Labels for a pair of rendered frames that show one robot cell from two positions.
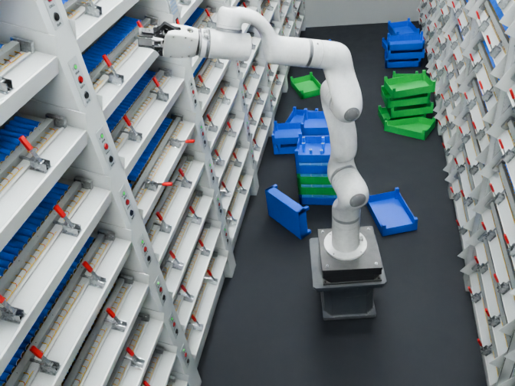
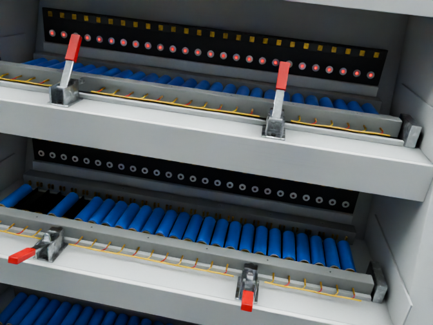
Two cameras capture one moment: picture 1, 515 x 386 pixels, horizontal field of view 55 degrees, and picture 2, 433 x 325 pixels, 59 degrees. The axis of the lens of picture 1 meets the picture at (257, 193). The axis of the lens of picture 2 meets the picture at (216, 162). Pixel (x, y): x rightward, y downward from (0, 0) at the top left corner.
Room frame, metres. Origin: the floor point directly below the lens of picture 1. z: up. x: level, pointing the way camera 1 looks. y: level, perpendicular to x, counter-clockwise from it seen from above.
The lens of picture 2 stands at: (1.50, -0.16, 1.19)
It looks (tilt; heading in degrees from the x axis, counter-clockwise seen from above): 7 degrees down; 80
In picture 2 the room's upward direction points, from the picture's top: 8 degrees clockwise
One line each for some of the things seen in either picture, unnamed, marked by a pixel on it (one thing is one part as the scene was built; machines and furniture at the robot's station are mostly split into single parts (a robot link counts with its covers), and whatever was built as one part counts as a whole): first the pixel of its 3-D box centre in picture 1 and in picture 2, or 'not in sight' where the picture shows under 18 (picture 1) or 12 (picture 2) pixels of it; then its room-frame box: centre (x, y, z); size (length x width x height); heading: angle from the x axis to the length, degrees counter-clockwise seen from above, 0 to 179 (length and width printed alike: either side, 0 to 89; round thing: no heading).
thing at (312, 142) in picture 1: (322, 147); not in sight; (2.38, -0.42, 0.36); 0.30 x 0.20 x 0.08; 73
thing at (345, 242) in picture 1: (346, 230); not in sight; (1.55, -0.35, 0.47); 0.19 x 0.19 x 0.18
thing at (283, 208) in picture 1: (287, 210); not in sight; (2.16, -0.16, 0.10); 0.30 x 0.08 x 0.20; 31
